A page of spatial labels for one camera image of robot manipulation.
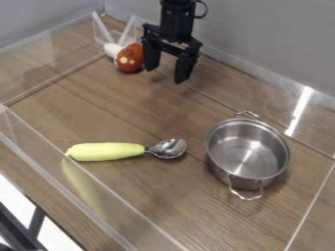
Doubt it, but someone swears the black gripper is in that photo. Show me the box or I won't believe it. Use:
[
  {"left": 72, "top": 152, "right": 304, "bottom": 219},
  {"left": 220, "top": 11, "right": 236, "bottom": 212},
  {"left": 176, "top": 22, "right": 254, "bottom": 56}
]
[{"left": 142, "top": 23, "right": 203, "bottom": 84}]

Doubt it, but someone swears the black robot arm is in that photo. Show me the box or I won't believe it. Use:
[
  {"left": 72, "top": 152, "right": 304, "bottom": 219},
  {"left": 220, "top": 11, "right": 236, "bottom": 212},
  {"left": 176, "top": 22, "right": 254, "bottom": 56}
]
[{"left": 142, "top": 0, "right": 208, "bottom": 84}]

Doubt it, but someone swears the red toy mushroom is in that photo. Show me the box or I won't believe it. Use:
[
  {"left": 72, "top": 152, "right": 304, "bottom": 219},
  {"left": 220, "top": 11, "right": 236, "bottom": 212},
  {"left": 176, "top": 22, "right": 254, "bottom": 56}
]
[{"left": 103, "top": 43, "right": 144, "bottom": 74}]

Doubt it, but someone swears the clear acrylic barrier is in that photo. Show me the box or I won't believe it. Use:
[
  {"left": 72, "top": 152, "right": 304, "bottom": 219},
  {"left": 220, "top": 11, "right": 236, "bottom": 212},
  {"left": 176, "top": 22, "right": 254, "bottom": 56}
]
[{"left": 0, "top": 17, "right": 335, "bottom": 251}]

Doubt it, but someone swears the yellow-handled metal scoop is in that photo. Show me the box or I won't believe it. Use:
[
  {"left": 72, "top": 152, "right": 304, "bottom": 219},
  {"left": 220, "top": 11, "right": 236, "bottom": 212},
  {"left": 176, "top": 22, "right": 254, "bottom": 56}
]
[{"left": 65, "top": 138, "right": 187, "bottom": 162}]

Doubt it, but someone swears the silver pot with handles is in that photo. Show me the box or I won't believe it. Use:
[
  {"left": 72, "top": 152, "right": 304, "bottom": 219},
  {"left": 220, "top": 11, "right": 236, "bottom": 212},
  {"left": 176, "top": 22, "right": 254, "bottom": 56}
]
[{"left": 206, "top": 111, "right": 291, "bottom": 201}]

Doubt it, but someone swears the black table leg frame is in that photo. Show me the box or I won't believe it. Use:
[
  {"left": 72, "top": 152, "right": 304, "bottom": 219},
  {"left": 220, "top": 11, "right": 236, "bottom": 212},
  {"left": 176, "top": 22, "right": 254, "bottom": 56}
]
[{"left": 0, "top": 202, "right": 47, "bottom": 251}]

